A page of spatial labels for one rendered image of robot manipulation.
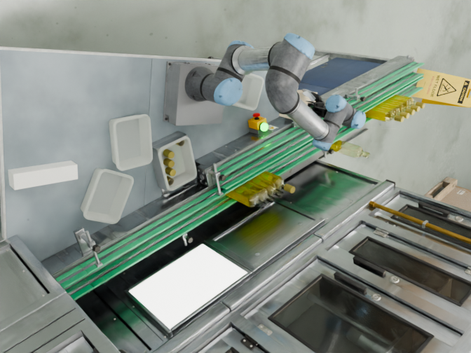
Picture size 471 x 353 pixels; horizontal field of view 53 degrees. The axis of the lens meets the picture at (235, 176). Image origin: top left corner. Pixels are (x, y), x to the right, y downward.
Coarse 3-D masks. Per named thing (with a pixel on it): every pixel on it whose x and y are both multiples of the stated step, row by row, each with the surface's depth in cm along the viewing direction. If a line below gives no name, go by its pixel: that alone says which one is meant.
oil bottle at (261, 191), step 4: (244, 184) 231; (248, 184) 230; (252, 184) 229; (256, 184) 229; (248, 188) 227; (252, 188) 226; (256, 188) 226; (260, 188) 225; (264, 188) 225; (256, 192) 223; (260, 192) 223; (264, 192) 223; (260, 196) 222; (264, 200) 224
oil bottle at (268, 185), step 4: (256, 176) 235; (252, 180) 233; (256, 180) 232; (260, 180) 232; (264, 180) 231; (260, 184) 228; (264, 184) 228; (268, 184) 227; (272, 184) 227; (268, 188) 225; (272, 188) 225; (268, 192) 226
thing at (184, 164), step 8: (168, 144) 209; (176, 144) 220; (184, 144) 219; (160, 152) 207; (176, 152) 222; (184, 152) 222; (192, 152) 219; (160, 160) 208; (176, 160) 223; (184, 160) 225; (192, 160) 221; (176, 168) 224; (184, 168) 228; (192, 168) 224; (176, 176) 225; (184, 176) 225; (192, 176) 224; (168, 184) 215; (176, 184) 220
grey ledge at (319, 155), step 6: (366, 126) 302; (354, 132) 295; (360, 132) 298; (342, 138) 288; (348, 138) 292; (354, 138) 293; (312, 156) 273; (318, 156) 277; (324, 156) 278; (306, 162) 272; (294, 168) 266; (300, 168) 269; (282, 174) 261; (288, 174) 264
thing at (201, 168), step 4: (200, 168) 224; (204, 168) 223; (200, 172) 226; (204, 172) 223; (200, 176) 226; (204, 176) 225; (208, 176) 224; (200, 180) 229; (204, 180) 226; (208, 180) 225; (204, 184) 228; (208, 184) 226; (212, 184) 227
